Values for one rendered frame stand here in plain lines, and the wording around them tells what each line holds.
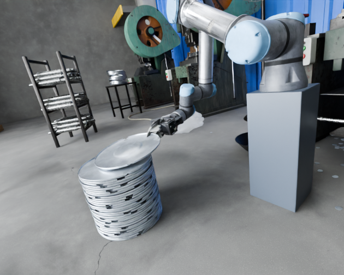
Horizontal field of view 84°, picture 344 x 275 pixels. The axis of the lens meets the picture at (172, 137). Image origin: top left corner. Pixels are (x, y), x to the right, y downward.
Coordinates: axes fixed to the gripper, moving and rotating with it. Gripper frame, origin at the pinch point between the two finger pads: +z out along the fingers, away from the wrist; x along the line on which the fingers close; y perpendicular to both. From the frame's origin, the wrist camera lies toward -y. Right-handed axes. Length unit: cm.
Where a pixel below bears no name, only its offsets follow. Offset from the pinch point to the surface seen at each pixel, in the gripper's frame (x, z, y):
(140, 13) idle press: -100, -224, -197
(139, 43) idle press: -56, -207, -201
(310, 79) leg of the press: 1, -80, 55
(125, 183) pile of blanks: 4.4, 25.5, 11.9
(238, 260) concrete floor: 28, 20, 48
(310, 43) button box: -19, -77, 54
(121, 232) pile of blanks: 22.6, 33.5, 9.2
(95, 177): 0.3, 30.5, 3.3
